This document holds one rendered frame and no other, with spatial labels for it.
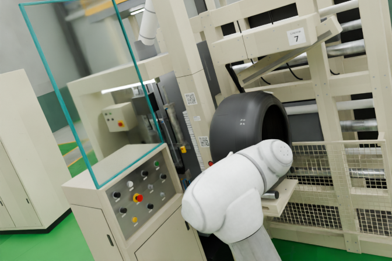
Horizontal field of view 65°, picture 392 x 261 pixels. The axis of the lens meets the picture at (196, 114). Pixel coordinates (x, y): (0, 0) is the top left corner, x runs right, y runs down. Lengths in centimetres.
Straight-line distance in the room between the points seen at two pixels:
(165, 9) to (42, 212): 344
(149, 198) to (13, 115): 285
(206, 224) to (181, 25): 131
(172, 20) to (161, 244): 133
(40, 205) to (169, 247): 278
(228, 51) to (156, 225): 115
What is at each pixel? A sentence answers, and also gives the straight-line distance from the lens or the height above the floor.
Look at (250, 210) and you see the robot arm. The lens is 77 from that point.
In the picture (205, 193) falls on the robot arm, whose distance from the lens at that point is 73.
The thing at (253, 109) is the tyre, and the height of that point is 141.
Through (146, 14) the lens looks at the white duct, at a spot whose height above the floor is 210.
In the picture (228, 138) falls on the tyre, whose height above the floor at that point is 131.
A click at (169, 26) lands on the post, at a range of 184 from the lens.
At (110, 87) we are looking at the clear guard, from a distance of 178.
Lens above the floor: 187
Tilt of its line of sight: 14 degrees down
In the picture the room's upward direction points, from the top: 17 degrees counter-clockwise
